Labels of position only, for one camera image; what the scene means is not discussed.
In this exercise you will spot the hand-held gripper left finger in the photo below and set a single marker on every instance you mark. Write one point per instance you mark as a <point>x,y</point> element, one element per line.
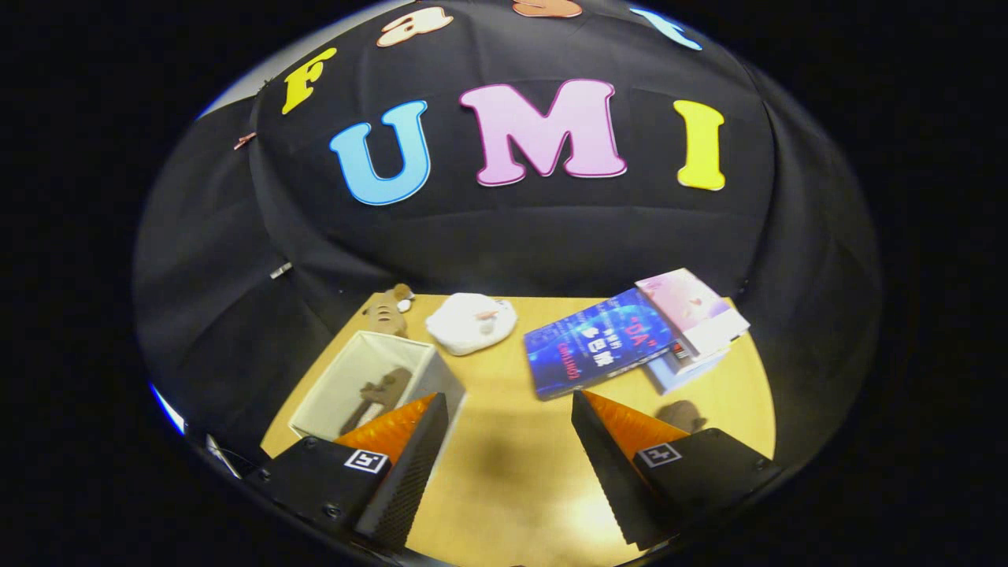
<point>405,480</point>

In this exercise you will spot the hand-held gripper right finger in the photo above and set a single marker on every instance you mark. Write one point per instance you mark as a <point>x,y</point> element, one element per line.
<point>614,480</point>

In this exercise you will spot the brown fuzzy shoe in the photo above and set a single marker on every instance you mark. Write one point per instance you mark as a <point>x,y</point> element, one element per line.
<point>386,390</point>
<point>681,413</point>

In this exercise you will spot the grey fabric storage box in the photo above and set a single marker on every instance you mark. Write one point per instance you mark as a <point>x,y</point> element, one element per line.
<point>354,370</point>

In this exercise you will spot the light blue book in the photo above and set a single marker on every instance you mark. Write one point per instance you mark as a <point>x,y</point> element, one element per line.
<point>669,378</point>

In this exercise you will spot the white book with red spine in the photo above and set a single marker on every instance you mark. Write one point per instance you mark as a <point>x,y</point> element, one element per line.
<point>683,361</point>

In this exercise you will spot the brown striped plush toy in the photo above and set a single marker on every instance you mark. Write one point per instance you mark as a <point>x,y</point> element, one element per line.
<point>386,315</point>

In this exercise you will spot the white plush toy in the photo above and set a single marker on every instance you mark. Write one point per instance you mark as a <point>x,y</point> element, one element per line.
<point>465,323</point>

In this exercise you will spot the pink book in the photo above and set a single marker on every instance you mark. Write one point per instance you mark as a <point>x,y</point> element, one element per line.
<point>685,303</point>

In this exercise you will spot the silver cloth clip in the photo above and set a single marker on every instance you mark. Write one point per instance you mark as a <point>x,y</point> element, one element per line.
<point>280,270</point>

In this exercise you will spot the black backdrop cloth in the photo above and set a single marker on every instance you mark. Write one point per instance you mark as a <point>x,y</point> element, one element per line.
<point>512,236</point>

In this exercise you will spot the red cloth clip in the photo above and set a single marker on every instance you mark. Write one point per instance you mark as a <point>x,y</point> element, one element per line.
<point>244,140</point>

